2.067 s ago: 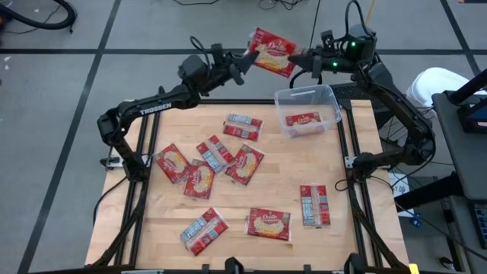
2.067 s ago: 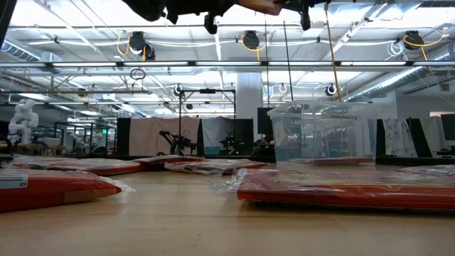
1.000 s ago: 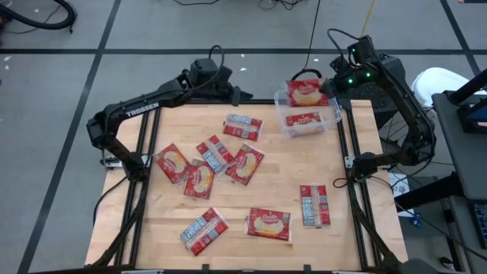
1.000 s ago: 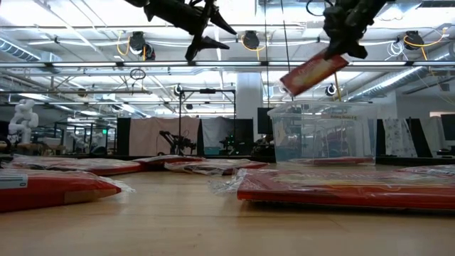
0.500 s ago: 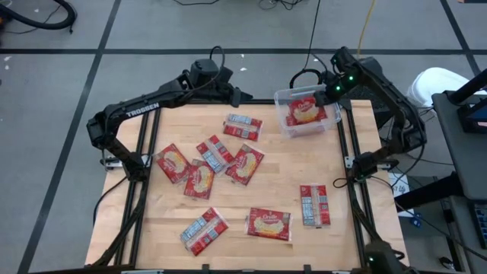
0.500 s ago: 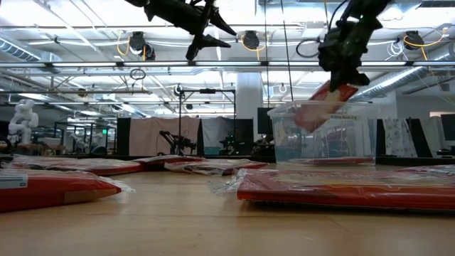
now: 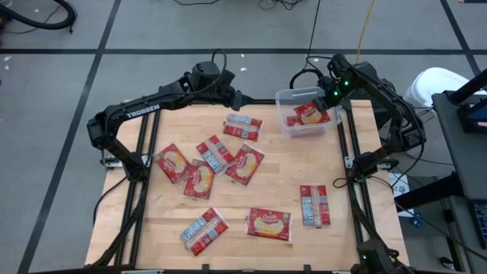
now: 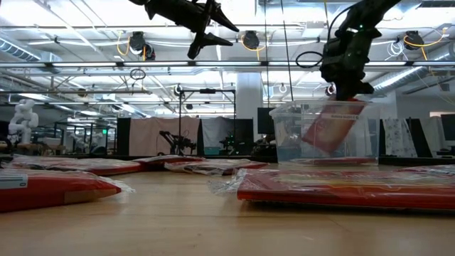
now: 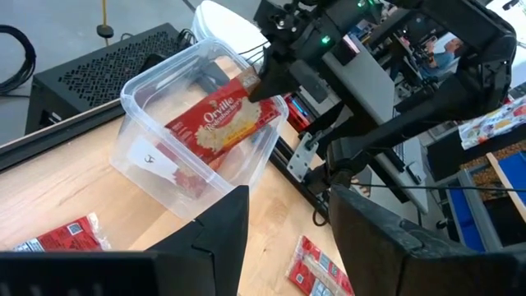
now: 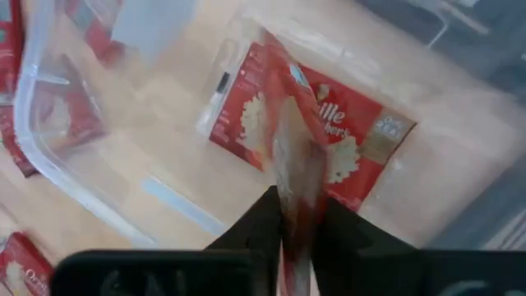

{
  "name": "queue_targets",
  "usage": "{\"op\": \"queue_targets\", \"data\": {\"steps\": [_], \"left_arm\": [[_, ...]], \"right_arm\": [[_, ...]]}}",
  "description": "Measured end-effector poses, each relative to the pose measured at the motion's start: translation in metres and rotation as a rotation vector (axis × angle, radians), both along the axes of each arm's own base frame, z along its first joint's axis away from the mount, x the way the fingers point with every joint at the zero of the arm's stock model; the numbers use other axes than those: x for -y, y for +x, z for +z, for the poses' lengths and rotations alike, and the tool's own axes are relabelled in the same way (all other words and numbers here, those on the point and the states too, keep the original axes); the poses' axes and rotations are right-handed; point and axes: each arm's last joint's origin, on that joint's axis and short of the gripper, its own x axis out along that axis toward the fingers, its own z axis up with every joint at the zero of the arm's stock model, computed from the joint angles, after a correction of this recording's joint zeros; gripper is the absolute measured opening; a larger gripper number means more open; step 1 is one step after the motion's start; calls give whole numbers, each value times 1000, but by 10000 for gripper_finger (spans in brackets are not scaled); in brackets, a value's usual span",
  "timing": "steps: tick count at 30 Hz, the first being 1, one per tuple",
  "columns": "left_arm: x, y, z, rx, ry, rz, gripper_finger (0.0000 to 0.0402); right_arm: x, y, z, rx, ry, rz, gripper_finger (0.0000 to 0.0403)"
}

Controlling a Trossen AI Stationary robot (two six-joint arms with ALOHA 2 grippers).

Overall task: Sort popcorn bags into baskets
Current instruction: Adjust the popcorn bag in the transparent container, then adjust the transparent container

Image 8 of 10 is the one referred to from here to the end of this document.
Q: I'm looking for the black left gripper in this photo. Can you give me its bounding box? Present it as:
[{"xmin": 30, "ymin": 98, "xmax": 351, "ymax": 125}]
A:
[{"xmin": 159, "ymin": 0, "xmax": 240, "ymax": 60}]

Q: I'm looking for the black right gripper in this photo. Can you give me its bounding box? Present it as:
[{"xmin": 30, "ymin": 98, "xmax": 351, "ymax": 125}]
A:
[{"xmin": 319, "ymin": 35, "xmax": 375, "ymax": 102}]

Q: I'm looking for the clear plastic bin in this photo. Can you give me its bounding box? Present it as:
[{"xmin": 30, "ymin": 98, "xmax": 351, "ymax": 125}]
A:
[{"xmin": 269, "ymin": 99, "xmax": 380, "ymax": 166}]

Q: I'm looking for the long ceiling light bar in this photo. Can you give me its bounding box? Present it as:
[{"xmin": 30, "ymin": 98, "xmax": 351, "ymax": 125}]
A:
[{"xmin": 0, "ymin": 60, "xmax": 455, "ymax": 69}]

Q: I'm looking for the white printed cloth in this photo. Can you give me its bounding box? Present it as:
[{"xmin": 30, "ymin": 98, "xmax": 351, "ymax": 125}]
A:
[{"xmin": 382, "ymin": 117, "xmax": 408, "ymax": 157}]

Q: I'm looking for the white square column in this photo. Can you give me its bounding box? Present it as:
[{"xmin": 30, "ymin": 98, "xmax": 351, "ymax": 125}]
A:
[{"xmin": 236, "ymin": 73, "xmax": 264, "ymax": 122}]

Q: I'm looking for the black partition panel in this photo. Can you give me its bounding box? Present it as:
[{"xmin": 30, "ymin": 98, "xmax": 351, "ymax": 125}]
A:
[
  {"xmin": 232, "ymin": 119, "xmax": 255, "ymax": 156},
  {"xmin": 116, "ymin": 117, "xmax": 132, "ymax": 156},
  {"xmin": 406, "ymin": 117, "xmax": 434, "ymax": 159}
]

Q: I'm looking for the black monitor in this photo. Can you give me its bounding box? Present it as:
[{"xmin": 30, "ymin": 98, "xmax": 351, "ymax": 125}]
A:
[
  {"xmin": 257, "ymin": 107, "xmax": 277, "ymax": 135},
  {"xmin": 440, "ymin": 113, "xmax": 455, "ymax": 142}
]

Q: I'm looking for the grey fabric panel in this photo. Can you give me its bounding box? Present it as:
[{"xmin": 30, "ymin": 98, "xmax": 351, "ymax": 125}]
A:
[{"xmin": 200, "ymin": 117, "xmax": 235, "ymax": 150}]

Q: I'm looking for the beige fabric curtain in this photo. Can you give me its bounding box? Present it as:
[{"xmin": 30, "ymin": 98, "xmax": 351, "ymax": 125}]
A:
[{"xmin": 128, "ymin": 116, "xmax": 202, "ymax": 156}]

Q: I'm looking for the white humanoid robot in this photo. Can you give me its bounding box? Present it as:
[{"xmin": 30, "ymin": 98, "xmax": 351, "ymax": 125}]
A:
[{"xmin": 7, "ymin": 98, "xmax": 39, "ymax": 146}]

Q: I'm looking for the black stand frame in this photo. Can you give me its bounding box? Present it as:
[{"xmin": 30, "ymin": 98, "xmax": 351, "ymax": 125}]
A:
[{"xmin": 177, "ymin": 88, "xmax": 237, "ymax": 157}]

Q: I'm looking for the silver ventilation duct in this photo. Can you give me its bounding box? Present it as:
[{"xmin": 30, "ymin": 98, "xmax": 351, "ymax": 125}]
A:
[
  {"xmin": 369, "ymin": 46, "xmax": 455, "ymax": 100},
  {"xmin": 0, "ymin": 37, "xmax": 61, "ymax": 74}
]

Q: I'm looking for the black hanging cable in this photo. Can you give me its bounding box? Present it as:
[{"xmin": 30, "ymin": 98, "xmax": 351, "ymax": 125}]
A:
[{"xmin": 279, "ymin": 0, "xmax": 296, "ymax": 104}]

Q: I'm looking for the black aluminium table frame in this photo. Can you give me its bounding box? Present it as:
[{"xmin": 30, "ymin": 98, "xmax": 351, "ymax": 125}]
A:
[{"xmin": 0, "ymin": 153, "xmax": 455, "ymax": 168}]

